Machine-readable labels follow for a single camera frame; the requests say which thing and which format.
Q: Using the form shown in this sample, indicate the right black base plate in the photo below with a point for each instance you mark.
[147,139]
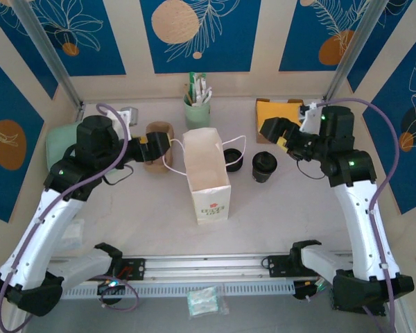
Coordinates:
[277,265]

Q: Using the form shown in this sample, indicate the clear bag of packets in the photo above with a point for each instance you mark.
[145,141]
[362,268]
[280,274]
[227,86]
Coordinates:
[202,301]

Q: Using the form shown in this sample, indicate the wooden stirrer stick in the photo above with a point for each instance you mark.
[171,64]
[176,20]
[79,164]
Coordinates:
[187,93]

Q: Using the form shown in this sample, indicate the left small controller board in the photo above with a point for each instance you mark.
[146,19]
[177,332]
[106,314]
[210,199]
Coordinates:
[111,286]

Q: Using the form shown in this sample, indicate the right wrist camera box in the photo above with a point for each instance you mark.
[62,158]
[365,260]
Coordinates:
[310,119]

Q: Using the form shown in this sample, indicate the brown cardboard napkin tray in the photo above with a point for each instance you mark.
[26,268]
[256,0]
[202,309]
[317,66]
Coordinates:
[261,138]

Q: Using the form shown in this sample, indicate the mint green zipper pouch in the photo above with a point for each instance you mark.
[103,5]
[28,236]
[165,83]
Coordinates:
[60,145]

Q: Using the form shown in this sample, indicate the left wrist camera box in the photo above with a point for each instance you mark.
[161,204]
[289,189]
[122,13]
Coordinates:
[130,116]

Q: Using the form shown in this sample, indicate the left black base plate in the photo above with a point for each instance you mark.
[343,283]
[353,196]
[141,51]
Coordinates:
[135,268]

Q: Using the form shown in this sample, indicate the aluminium mounting rail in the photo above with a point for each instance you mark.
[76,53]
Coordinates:
[208,267]

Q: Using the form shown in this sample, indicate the aluminium frame post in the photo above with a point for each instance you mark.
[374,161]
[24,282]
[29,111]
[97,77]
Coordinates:
[50,52]
[353,52]

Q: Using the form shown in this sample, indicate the white printed paper bag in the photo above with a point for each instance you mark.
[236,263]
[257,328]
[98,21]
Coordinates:
[208,194]

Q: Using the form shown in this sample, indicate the right small controller board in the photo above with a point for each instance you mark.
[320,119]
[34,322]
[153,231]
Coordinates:
[305,293]

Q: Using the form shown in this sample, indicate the stacked black cup lids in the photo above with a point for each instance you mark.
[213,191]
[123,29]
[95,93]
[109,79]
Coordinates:
[234,161]

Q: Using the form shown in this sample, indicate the right aluminium frame post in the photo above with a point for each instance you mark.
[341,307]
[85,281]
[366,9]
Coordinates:
[353,52]

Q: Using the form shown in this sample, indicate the wrapped straws and utensils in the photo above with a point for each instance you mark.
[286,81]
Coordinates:
[207,95]

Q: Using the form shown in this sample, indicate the white paper-wrapped straw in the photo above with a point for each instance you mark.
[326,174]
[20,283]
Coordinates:
[197,97]

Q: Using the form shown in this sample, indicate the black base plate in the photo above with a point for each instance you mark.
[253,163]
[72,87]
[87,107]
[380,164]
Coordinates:
[277,265]
[135,268]

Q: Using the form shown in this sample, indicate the mint green holder cup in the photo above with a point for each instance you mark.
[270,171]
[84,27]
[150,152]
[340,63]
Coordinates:
[197,114]

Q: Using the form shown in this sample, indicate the brown paper cup black lid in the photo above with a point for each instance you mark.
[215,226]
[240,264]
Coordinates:
[263,166]

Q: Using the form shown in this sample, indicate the yellow paper napkin stack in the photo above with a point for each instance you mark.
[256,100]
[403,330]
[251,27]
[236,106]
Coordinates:
[277,109]

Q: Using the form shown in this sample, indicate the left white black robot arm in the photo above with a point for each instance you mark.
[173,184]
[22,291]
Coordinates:
[41,239]

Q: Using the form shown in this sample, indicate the left aluminium frame post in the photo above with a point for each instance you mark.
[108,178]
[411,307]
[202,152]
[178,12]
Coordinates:
[50,52]

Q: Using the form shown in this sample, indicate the brown pulp cup carrier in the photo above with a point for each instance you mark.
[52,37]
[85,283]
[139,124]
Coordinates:
[159,126]

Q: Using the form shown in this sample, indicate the small controller board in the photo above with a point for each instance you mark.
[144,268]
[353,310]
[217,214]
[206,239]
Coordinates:
[111,286]
[305,293]

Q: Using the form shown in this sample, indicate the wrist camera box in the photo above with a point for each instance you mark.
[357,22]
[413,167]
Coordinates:
[310,119]
[130,116]

